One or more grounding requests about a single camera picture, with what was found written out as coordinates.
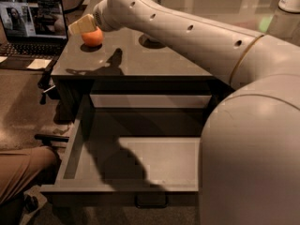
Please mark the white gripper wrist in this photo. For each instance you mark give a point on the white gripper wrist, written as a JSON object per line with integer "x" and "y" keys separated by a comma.
{"x": 100, "y": 18}

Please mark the orange fruit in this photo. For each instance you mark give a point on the orange fruit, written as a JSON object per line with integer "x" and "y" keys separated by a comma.
{"x": 93, "y": 39}

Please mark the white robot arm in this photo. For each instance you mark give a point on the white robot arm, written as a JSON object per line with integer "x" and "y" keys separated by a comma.
{"x": 250, "y": 158}

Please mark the open grey top drawer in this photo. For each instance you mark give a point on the open grey top drawer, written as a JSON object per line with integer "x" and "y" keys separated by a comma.
{"x": 126, "y": 146}

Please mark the open black laptop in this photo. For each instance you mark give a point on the open black laptop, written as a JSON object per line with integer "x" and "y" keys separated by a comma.
{"x": 34, "y": 29}

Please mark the white paper note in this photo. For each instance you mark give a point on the white paper note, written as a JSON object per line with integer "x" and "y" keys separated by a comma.
{"x": 39, "y": 64}

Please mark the black chair armrest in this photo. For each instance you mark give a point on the black chair armrest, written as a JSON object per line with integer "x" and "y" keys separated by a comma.
{"x": 51, "y": 138}

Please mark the person's leg in tan trousers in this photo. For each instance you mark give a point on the person's leg in tan trousers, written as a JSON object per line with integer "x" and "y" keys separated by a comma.
{"x": 23, "y": 168}

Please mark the metal drawer handle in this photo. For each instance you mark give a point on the metal drawer handle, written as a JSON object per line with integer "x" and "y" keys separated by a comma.
{"x": 151, "y": 202}

